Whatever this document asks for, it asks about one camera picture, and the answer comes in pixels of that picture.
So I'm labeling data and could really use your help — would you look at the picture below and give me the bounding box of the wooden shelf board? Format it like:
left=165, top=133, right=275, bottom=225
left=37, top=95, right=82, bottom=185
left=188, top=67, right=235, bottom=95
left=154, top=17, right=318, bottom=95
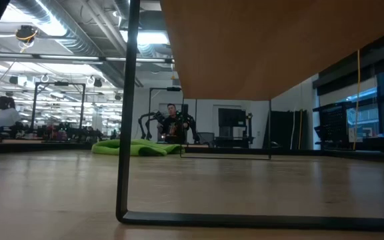
left=160, top=0, right=384, bottom=101

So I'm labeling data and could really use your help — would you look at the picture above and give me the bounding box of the person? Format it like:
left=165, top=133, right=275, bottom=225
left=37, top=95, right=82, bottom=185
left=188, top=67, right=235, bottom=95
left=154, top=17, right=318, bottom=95
left=160, top=103, right=188, bottom=145
left=0, top=96, right=22, bottom=131

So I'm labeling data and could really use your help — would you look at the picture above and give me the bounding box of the black monitor on stand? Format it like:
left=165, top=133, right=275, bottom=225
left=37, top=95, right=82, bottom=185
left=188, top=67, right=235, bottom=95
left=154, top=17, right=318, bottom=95
left=214, top=107, right=255, bottom=149

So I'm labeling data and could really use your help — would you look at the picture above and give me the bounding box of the green cloth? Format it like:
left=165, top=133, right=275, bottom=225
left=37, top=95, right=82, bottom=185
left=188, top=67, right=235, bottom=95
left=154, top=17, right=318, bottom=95
left=91, top=138, right=184, bottom=157

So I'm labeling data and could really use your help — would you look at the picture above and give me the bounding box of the black leaning panel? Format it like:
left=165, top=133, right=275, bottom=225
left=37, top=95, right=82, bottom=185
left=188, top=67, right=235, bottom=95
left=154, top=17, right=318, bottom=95
left=263, top=109, right=308, bottom=151

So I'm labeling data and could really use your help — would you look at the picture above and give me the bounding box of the rectangular ceiling light panel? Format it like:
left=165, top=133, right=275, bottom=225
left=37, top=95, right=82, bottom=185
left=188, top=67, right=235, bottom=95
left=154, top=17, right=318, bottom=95
left=119, top=29, right=171, bottom=46

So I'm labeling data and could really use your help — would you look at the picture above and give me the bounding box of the black pegboard rack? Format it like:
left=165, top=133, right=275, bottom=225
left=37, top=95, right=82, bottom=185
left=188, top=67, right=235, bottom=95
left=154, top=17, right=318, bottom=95
left=313, top=101, right=350, bottom=151

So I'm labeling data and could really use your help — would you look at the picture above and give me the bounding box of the black rig frame with camera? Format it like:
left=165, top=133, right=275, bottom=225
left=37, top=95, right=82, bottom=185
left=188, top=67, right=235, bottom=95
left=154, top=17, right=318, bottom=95
left=31, top=81, right=87, bottom=135
left=148, top=86, right=183, bottom=144

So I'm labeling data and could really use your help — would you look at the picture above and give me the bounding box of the black metal shelf leg frame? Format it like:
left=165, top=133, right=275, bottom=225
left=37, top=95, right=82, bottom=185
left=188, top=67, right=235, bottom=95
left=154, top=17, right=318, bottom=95
left=115, top=0, right=384, bottom=233
left=179, top=98, right=273, bottom=161

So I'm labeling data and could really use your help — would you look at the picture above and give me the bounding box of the overhead rail with light strip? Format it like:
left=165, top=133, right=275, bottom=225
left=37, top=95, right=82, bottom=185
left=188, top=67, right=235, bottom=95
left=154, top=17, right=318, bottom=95
left=0, top=51, right=175, bottom=65

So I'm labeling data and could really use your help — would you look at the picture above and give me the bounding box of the yellow hanging cable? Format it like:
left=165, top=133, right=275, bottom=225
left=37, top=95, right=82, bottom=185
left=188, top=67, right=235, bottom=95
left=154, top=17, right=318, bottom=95
left=352, top=49, right=361, bottom=151

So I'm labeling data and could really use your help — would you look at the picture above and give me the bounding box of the yellow ceiling cable reel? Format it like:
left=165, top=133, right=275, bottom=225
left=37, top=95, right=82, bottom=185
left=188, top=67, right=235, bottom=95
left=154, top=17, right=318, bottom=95
left=15, top=24, right=40, bottom=45

